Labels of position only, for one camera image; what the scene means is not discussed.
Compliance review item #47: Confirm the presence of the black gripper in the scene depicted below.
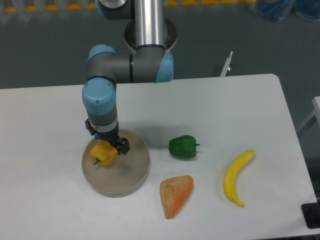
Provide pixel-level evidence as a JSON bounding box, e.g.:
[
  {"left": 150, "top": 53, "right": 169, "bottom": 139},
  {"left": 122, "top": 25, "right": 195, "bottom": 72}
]
[{"left": 85, "top": 119, "right": 131, "bottom": 155}]

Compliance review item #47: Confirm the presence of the yellow bell pepper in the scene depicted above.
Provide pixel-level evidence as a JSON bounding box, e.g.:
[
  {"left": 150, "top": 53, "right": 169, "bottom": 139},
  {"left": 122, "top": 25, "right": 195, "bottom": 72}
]
[{"left": 89, "top": 140, "right": 118, "bottom": 167}]

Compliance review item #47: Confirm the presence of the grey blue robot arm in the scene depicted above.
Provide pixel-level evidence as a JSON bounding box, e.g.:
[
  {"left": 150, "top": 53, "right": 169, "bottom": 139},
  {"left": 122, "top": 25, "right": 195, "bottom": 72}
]
[{"left": 82, "top": 0, "right": 174, "bottom": 155}]

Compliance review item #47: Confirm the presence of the beige round plate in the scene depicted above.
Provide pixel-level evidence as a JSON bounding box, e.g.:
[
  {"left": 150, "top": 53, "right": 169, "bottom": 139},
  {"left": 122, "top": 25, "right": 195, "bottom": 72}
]
[{"left": 82, "top": 129, "right": 150, "bottom": 198}]

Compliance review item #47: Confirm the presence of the green bell pepper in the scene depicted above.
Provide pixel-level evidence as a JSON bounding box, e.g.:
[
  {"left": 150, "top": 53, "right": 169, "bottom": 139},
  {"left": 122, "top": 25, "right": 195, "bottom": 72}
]
[{"left": 168, "top": 135, "right": 200, "bottom": 159}]

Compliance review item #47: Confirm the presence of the orange triangular bread slice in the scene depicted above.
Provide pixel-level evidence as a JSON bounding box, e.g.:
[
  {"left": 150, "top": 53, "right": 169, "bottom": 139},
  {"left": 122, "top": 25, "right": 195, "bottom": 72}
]
[{"left": 159, "top": 175, "right": 194, "bottom": 219}]

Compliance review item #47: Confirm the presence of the yellow banana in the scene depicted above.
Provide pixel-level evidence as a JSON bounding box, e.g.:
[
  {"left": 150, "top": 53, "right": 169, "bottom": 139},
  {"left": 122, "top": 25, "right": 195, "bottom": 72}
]
[{"left": 222, "top": 149, "right": 256, "bottom": 208}]

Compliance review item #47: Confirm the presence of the white furniture at right edge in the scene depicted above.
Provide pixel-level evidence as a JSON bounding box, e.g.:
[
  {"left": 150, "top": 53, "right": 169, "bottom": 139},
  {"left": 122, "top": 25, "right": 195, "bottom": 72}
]
[{"left": 296, "top": 96, "right": 320, "bottom": 138}]

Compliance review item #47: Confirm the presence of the blue plastic bag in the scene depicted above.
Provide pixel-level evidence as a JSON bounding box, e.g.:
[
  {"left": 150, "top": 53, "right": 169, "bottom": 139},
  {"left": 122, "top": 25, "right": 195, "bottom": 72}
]
[{"left": 255, "top": 0, "right": 320, "bottom": 21}]

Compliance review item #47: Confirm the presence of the black device at table edge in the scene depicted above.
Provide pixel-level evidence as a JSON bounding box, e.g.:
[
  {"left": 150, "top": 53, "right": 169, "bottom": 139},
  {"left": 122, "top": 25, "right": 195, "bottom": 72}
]
[{"left": 301, "top": 202, "right": 320, "bottom": 229}]

